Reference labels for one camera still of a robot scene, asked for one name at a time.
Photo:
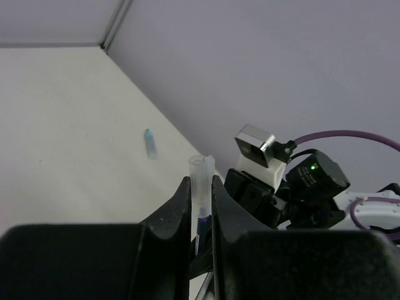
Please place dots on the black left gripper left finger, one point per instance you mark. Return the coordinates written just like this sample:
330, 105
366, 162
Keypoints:
147, 260

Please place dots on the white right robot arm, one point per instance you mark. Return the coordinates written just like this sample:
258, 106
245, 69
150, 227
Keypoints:
313, 195

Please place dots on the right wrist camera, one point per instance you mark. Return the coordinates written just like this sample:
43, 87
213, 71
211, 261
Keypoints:
257, 158

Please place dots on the clear pen cap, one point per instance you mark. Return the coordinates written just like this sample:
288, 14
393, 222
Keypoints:
201, 172

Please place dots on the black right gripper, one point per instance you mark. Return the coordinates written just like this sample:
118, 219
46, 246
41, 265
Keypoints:
256, 197

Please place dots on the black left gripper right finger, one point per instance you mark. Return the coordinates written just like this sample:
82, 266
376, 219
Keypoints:
252, 261

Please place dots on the translucent light blue cap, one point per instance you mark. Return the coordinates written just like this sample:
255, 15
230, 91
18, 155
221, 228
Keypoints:
150, 144

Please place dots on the right aluminium frame post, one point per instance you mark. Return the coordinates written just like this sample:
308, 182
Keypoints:
114, 24

